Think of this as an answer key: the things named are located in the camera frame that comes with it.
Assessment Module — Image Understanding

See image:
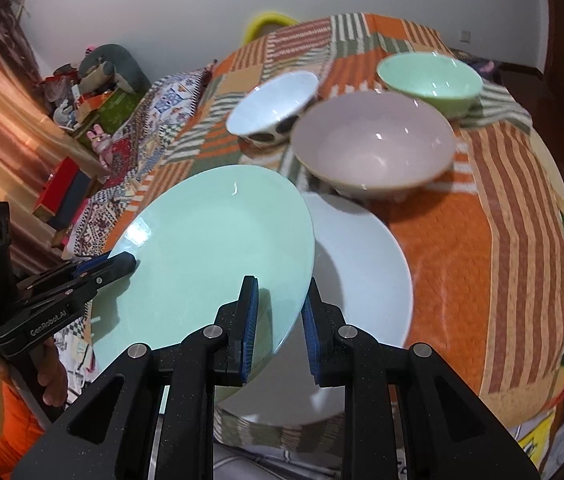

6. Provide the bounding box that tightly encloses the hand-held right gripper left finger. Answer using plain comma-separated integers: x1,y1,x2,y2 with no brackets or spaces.
9,275,260,480

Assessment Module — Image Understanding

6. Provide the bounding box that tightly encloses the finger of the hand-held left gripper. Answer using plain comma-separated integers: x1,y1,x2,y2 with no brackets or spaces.
27,251,137,312
17,257,115,293

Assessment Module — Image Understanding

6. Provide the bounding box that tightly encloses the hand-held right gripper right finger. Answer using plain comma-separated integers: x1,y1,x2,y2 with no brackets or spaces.
301,277,555,480

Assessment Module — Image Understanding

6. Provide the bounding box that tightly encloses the white plate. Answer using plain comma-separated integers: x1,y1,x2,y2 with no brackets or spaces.
214,192,414,428

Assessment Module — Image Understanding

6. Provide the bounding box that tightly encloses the mint green plate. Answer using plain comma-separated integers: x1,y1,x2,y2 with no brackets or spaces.
91,164,317,386

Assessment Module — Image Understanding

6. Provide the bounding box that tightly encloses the pale pink bowl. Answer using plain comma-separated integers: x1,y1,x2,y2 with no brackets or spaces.
292,92,457,200

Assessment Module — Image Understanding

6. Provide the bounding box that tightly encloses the white spotted bowl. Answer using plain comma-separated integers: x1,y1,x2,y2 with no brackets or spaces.
225,71,320,148

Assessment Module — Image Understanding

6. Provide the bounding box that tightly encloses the mint green bowl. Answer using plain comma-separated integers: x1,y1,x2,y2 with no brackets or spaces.
376,51,483,121

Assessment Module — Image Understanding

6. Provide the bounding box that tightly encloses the person's left hand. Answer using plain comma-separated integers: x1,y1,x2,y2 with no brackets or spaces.
0,337,69,408

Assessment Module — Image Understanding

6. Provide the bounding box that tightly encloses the red box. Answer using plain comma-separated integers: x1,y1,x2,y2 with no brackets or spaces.
36,157,86,212

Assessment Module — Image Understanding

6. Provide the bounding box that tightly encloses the pink bunny toy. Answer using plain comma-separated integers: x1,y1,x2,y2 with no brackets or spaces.
87,124,114,167

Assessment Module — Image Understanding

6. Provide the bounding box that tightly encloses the patterned quilt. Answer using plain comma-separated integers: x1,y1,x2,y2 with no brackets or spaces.
54,65,213,391

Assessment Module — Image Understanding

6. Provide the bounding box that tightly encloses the green box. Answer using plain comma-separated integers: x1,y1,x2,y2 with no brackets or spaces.
74,87,146,144

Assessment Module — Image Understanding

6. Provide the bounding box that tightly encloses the orange box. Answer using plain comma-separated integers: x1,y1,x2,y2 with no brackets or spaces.
73,91,113,123

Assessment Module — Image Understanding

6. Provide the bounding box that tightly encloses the grey plush toy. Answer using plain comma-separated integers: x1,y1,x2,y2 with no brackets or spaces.
78,44,152,94

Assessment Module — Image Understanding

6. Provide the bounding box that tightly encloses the cartoon print bedsheet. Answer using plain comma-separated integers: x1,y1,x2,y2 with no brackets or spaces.
509,360,564,480

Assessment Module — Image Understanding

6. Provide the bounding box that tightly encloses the yellow padded hoop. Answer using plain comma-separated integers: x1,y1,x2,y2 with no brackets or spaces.
243,10,298,44

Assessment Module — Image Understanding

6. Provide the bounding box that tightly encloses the purple patterned cloth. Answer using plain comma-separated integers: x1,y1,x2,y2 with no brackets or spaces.
454,50,501,82

